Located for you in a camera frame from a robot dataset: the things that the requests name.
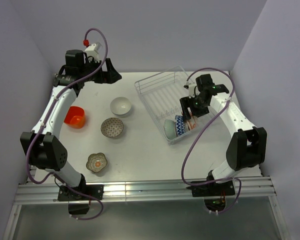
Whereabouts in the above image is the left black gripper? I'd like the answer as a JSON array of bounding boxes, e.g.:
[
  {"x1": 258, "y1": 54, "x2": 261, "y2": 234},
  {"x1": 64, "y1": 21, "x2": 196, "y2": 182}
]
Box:
[{"x1": 79, "y1": 58, "x2": 122, "y2": 84}]

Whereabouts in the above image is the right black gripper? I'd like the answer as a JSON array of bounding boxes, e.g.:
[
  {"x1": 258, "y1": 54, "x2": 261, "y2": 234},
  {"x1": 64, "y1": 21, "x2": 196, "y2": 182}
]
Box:
[{"x1": 180, "y1": 93, "x2": 210, "y2": 122}]

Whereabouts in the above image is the orange geometric blue bowl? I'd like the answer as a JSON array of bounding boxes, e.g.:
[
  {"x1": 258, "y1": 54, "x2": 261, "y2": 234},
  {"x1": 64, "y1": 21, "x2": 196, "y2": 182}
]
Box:
[{"x1": 174, "y1": 115, "x2": 186, "y2": 137}]

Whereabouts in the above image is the orange floral ceramic bowl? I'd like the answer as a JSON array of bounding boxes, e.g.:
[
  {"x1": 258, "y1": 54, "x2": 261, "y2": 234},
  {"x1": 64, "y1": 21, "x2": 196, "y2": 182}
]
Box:
[{"x1": 185, "y1": 116, "x2": 198, "y2": 131}]

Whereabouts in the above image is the grey-green ceramic bowl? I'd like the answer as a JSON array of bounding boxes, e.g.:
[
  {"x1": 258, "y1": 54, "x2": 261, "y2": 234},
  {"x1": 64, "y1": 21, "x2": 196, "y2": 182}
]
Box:
[{"x1": 163, "y1": 119, "x2": 177, "y2": 140}]

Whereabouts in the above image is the brown patterned ceramic bowl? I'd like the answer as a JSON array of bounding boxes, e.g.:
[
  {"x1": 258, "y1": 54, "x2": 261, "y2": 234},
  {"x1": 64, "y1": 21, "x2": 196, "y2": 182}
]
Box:
[{"x1": 100, "y1": 117, "x2": 124, "y2": 138}]

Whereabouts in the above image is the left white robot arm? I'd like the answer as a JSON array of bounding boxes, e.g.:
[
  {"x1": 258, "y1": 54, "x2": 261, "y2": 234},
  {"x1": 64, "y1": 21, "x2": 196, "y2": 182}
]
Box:
[{"x1": 20, "y1": 49, "x2": 122, "y2": 200}]

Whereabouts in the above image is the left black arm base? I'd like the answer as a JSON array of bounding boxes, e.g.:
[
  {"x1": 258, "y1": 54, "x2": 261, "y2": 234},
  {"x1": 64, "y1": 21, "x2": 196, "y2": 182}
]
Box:
[{"x1": 57, "y1": 184, "x2": 104, "y2": 217}]

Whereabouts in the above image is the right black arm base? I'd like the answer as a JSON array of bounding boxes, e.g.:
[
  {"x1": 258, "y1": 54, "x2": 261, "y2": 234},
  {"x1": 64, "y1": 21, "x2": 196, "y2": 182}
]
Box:
[{"x1": 187, "y1": 181, "x2": 236, "y2": 212}]

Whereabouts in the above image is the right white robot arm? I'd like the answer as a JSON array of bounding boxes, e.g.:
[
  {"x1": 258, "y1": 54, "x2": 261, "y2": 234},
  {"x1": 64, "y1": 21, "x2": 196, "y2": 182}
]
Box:
[{"x1": 180, "y1": 74, "x2": 267, "y2": 195}]

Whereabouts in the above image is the white ceramic bowl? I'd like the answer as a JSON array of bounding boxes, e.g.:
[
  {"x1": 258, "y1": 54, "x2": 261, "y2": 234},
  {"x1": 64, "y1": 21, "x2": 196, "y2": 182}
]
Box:
[{"x1": 110, "y1": 96, "x2": 132, "y2": 116}]

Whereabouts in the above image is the orange plastic cup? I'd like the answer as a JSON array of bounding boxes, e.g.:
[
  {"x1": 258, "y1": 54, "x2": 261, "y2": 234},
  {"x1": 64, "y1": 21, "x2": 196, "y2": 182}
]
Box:
[{"x1": 63, "y1": 106, "x2": 86, "y2": 129}]

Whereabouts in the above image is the green flower-shaped bowl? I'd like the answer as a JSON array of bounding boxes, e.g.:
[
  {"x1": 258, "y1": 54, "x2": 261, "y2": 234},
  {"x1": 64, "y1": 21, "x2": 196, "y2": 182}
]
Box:
[{"x1": 86, "y1": 152, "x2": 108, "y2": 173}]

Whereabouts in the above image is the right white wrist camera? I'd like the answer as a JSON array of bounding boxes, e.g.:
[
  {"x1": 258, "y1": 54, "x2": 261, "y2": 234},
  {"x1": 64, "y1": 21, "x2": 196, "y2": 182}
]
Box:
[{"x1": 183, "y1": 80, "x2": 198, "y2": 99}]

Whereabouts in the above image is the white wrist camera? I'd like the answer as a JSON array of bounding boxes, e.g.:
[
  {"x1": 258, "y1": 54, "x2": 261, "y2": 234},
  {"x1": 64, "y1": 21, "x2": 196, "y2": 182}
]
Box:
[
  {"x1": 83, "y1": 39, "x2": 102, "y2": 63},
  {"x1": 183, "y1": 80, "x2": 198, "y2": 99}
]

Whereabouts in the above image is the white wire dish rack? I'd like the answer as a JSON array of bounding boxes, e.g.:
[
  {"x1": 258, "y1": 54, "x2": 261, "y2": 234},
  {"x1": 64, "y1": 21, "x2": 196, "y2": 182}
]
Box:
[{"x1": 134, "y1": 65, "x2": 221, "y2": 148}]

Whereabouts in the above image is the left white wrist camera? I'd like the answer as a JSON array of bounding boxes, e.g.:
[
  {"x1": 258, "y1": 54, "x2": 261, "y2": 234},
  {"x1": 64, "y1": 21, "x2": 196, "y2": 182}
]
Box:
[{"x1": 83, "y1": 39, "x2": 102, "y2": 63}]

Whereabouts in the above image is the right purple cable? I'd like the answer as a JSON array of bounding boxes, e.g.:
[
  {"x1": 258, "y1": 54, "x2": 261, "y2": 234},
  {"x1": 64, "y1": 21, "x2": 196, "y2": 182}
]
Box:
[{"x1": 181, "y1": 67, "x2": 242, "y2": 215}]

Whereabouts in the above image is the purple cable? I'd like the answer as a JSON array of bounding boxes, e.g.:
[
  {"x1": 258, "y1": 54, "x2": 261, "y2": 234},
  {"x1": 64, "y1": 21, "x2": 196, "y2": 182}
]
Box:
[
  {"x1": 25, "y1": 27, "x2": 108, "y2": 221},
  {"x1": 181, "y1": 67, "x2": 242, "y2": 215}
]

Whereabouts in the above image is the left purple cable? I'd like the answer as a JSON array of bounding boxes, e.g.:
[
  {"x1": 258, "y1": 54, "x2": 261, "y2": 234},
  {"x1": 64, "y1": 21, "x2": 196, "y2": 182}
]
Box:
[{"x1": 25, "y1": 27, "x2": 108, "y2": 221}]

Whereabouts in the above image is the aluminium frame rail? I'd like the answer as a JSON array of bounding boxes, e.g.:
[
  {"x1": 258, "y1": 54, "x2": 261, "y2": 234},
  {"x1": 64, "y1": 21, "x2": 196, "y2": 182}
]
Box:
[{"x1": 2, "y1": 72, "x2": 291, "y2": 240}]

